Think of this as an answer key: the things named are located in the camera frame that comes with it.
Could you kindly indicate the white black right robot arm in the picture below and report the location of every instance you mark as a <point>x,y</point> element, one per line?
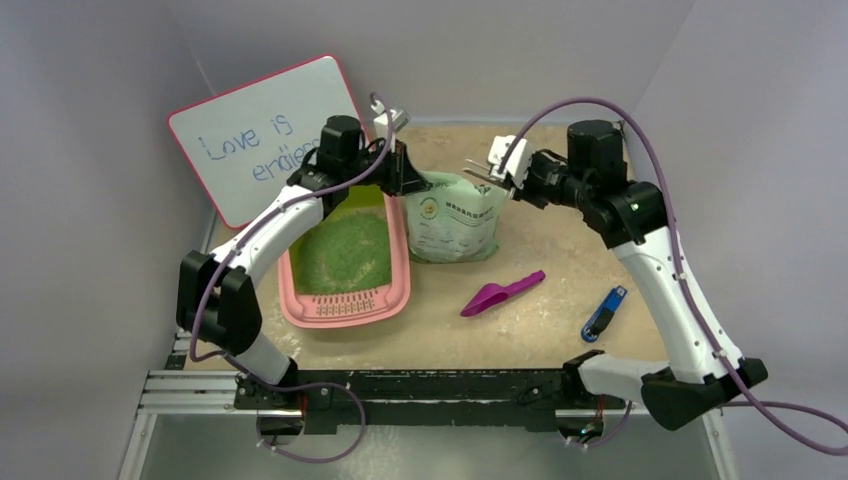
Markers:
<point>705,369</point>

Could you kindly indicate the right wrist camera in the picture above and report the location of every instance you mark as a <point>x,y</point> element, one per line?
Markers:
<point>516,167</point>

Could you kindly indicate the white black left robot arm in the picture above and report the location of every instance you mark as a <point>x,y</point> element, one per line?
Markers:
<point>216,300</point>

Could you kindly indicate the green fresh litter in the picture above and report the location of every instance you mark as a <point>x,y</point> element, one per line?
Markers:
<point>346,254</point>

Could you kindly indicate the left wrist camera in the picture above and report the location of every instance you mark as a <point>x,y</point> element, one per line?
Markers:
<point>388,122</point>

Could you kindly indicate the purple plastic scoop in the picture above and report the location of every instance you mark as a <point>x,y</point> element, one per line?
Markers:
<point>493,294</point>

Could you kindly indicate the blue black stapler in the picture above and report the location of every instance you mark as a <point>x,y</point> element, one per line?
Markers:
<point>603,315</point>

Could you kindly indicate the pink green litter box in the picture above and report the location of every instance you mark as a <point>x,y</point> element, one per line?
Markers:
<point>356,308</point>

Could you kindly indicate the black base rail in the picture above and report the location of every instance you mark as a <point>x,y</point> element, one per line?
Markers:
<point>537,400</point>

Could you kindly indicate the whiteboard with pink frame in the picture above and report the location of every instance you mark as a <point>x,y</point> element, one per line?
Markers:
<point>243,144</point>

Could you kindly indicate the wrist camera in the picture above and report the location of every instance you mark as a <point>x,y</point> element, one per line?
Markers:
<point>388,122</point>
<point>516,167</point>

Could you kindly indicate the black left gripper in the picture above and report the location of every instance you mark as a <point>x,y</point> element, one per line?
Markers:
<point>402,177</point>

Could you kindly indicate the green litter bag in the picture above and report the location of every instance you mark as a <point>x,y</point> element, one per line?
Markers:
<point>453,222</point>

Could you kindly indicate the aluminium frame rails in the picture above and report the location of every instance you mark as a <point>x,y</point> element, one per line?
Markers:
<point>178,391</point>

